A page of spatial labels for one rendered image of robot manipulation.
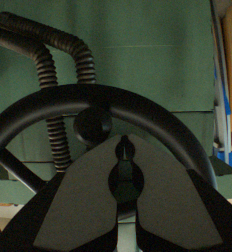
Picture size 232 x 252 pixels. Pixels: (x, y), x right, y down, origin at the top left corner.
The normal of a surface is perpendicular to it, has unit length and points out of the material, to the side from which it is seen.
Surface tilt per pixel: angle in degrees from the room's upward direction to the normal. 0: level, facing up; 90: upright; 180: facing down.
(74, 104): 69
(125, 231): 90
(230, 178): 90
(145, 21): 90
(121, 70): 90
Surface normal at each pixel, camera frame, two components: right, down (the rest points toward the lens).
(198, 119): -0.04, 0.15
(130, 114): -0.17, 0.47
